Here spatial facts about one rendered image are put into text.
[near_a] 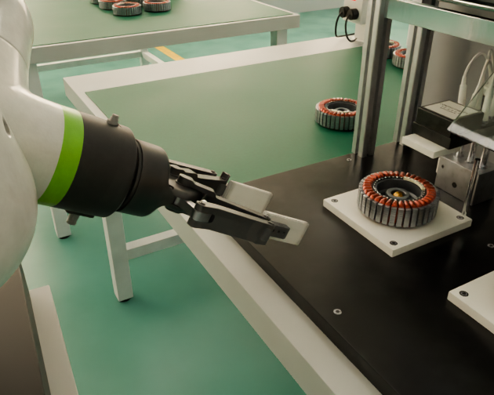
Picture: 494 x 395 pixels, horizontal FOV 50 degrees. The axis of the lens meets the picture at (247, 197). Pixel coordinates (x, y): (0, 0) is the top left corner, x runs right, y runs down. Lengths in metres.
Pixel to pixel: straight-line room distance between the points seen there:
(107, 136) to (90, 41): 1.41
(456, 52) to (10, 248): 0.84
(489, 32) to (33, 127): 0.56
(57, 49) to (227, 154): 0.99
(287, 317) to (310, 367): 0.08
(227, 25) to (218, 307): 1.03
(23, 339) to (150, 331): 1.22
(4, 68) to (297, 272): 0.40
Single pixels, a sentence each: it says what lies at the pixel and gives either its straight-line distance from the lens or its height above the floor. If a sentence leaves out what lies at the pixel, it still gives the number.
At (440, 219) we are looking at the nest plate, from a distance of 0.80.
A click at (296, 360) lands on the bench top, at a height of 0.73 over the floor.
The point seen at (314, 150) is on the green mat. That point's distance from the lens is 1.03.
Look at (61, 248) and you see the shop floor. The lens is 2.14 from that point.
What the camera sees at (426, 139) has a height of 0.88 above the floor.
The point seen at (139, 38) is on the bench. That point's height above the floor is 0.74.
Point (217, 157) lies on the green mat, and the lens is 1.00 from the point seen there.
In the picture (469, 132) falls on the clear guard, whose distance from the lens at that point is 0.48.
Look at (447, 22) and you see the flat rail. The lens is 0.81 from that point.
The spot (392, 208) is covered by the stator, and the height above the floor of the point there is 0.82.
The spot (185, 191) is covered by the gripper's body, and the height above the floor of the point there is 0.93.
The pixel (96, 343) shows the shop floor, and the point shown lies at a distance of 1.72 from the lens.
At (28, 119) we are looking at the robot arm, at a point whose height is 1.03.
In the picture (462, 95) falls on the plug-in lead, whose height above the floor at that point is 0.93.
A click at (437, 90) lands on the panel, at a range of 1.05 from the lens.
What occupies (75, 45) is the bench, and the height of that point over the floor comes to 0.74.
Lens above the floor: 1.19
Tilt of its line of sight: 30 degrees down
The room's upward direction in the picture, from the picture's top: straight up
